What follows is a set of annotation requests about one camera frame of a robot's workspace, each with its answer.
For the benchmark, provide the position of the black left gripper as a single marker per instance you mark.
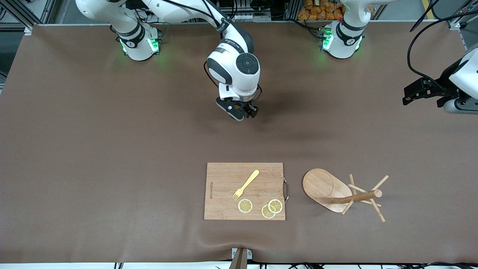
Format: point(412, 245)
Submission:
point(439, 86)

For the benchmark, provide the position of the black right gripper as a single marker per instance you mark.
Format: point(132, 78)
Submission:
point(249, 107)

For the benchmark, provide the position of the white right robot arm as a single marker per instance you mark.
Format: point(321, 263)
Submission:
point(239, 80)

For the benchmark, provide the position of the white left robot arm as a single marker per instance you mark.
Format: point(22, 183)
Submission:
point(343, 37)

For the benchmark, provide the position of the wooden mug tree rack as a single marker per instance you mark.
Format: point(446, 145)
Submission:
point(319, 185)

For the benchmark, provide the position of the yellow plastic fork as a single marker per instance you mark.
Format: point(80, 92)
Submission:
point(248, 183)

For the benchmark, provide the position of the lemon slice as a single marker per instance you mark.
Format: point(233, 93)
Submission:
point(275, 206)
point(266, 213)
point(245, 206)

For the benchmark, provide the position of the orange snack bag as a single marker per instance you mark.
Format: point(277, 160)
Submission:
point(321, 9)

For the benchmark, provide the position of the white power strip with plugs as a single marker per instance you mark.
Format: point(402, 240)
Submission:
point(164, 15)

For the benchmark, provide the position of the aluminium frame profile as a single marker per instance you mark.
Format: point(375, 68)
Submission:
point(48, 11)
point(457, 24)

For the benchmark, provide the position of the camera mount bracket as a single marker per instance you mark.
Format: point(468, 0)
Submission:
point(241, 257)

